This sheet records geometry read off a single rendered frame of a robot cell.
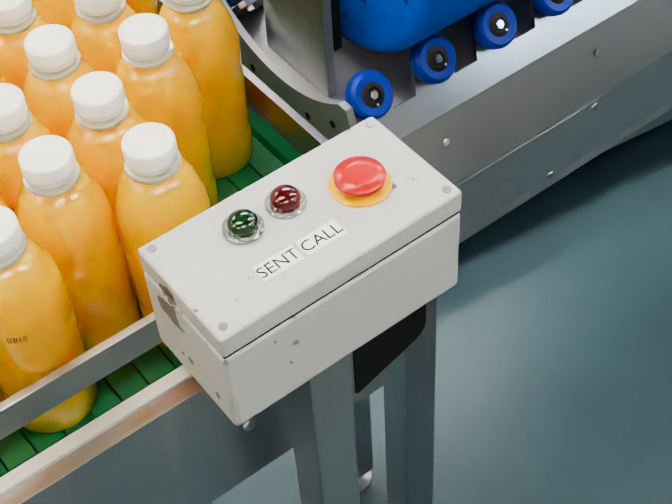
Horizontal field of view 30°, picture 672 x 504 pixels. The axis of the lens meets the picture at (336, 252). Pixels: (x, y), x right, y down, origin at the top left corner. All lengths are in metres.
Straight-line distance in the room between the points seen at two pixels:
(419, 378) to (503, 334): 0.63
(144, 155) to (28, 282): 0.12
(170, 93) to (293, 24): 0.21
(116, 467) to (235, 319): 0.26
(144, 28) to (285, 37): 0.24
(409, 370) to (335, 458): 0.48
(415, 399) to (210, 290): 0.79
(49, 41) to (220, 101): 0.17
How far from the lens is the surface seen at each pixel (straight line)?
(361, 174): 0.85
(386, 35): 1.13
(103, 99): 0.94
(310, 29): 1.15
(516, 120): 1.26
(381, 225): 0.83
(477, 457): 2.02
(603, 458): 2.04
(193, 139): 1.04
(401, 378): 1.53
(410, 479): 1.73
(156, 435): 1.02
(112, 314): 1.00
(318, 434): 1.00
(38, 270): 0.89
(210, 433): 1.06
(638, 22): 1.35
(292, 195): 0.84
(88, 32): 1.06
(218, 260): 0.82
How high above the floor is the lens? 1.72
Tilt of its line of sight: 49 degrees down
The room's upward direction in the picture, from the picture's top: 4 degrees counter-clockwise
